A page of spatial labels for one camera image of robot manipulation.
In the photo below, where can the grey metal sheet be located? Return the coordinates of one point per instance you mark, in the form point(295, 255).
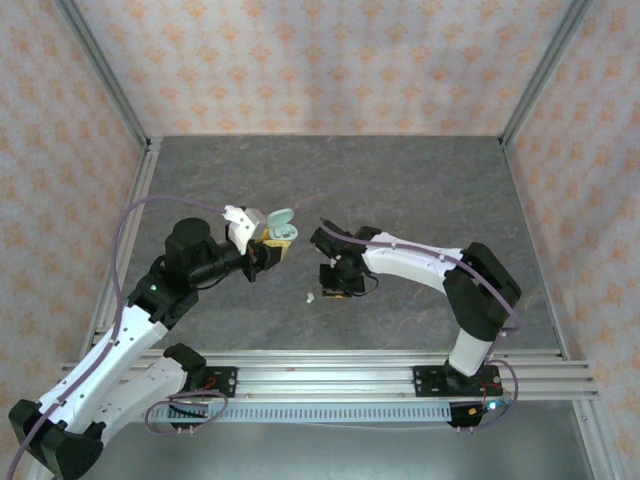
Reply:
point(325, 455)

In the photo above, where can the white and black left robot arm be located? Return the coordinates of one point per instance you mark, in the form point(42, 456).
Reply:
point(100, 350)

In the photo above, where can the aluminium frame post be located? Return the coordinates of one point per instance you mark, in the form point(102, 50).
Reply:
point(545, 70)
point(107, 75)

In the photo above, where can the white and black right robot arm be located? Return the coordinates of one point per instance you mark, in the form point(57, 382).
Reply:
point(480, 295)

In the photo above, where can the aluminium table side rail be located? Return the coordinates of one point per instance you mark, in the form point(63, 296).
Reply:
point(148, 172)
point(600, 452)

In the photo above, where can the mint green earbud charging case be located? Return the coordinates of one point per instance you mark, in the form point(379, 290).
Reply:
point(282, 231)

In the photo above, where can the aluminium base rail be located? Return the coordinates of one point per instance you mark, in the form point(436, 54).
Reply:
point(325, 375)

